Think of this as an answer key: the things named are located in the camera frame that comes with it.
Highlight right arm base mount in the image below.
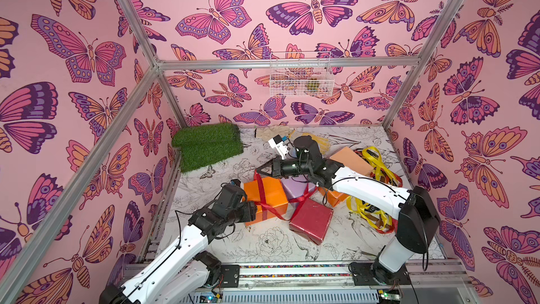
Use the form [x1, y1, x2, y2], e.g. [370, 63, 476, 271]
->
[348, 262, 411, 287]

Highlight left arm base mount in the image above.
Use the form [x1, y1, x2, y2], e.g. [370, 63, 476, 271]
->
[194, 251, 240, 289]

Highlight orange gift box front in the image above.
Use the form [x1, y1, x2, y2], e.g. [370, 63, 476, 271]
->
[319, 187, 349, 208]

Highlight white wire basket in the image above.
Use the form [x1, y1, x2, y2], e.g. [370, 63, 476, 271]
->
[268, 58, 335, 99]

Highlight white work glove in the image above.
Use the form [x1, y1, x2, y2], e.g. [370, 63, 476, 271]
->
[255, 125, 293, 142]

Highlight yellow ribbon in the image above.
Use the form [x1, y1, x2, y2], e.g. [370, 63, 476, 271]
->
[345, 196, 397, 234]
[345, 173, 400, 221]

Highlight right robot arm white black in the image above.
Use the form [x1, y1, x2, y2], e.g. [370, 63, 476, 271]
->
[257, 135, 441, 274]

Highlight purple gift box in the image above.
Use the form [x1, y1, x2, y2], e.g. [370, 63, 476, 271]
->
[280, 177, 318, 204]

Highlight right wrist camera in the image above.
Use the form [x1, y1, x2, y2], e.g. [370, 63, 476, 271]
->
[268, 135, 292, 160]

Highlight large orange gift box back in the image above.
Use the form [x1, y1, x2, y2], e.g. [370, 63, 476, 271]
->
[243, 176, 288, 227]

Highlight dark red gift box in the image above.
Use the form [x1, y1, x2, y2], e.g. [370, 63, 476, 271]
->
[289, 198, 333, 245]

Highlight peach gift box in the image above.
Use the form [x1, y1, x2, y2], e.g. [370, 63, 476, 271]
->
[330, 147, 374, 177]

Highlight green artificial grass mat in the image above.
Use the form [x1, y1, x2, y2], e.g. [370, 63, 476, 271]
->
[172, 123, 243, 173]

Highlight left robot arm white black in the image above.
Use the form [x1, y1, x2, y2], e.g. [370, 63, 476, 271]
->
[99, 183, 257, 303]

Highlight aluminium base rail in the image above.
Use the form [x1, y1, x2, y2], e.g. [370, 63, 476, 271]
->
[113, 260, 480, 304]

